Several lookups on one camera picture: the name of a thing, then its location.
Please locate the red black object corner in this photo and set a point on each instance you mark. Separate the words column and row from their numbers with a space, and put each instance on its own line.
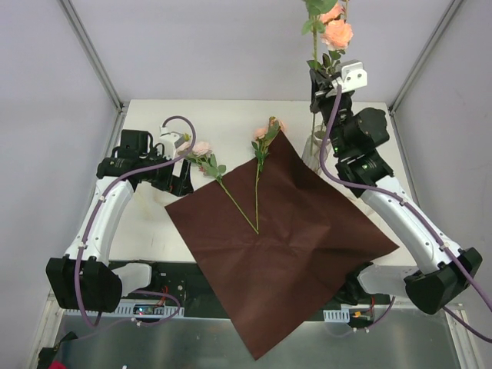
column 46, row 356

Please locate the left white cable duct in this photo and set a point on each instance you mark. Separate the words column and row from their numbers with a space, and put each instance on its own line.
column 150, row 311

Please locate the cream printed ribbon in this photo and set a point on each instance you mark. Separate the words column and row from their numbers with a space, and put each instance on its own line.
column 151, row 201

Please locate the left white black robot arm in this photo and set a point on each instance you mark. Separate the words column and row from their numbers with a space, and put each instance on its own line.
column 82, row 277

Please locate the small pink bud stem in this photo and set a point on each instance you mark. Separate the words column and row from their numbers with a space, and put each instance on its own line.
column 263, row 137

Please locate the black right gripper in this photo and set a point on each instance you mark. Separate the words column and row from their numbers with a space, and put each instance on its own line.
column 323, row 91

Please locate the aluminium frame post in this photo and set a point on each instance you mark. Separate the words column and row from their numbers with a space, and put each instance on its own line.
column 84, row 39
column 432, row 42

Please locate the right aluminium frame post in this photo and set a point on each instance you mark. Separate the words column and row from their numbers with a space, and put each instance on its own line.
column 432, row 42

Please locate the red wrapping paper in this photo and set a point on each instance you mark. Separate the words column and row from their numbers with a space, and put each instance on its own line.
column 275, row 246

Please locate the pale pink flower stem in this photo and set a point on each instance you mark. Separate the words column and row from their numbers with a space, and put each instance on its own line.
column 201, row 155

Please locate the tall peach rose stem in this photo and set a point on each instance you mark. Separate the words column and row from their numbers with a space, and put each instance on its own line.
column 330, row 32

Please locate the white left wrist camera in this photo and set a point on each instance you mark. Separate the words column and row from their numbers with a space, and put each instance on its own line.
column 171, row 142

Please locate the white cable duct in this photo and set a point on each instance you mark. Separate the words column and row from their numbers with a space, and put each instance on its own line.
column 342, row 315
column 150, row 311

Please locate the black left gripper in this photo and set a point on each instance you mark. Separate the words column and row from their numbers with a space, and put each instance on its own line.
column 178, row 178

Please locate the left aluminium frame post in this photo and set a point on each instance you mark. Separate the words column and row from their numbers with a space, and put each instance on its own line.
column 84, row 39

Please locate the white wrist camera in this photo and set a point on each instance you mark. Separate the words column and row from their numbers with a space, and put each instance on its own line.
column 171, row 142
column 350, row 76

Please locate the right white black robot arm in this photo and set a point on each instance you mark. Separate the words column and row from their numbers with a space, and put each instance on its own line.
column 443, row 268

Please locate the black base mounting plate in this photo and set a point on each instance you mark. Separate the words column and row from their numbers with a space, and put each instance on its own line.
column 183, row 284

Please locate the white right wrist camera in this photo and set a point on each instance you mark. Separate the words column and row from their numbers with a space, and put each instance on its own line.
column 350, row 76

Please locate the right white cable duct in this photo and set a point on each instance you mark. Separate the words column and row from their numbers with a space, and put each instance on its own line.
column 342, row 315

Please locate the shiny metal floor sheet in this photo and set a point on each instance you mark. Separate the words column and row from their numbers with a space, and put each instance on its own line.
column 404, row 339

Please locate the beige faceted vase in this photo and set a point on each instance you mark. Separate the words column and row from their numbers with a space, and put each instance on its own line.
column 311, row 152

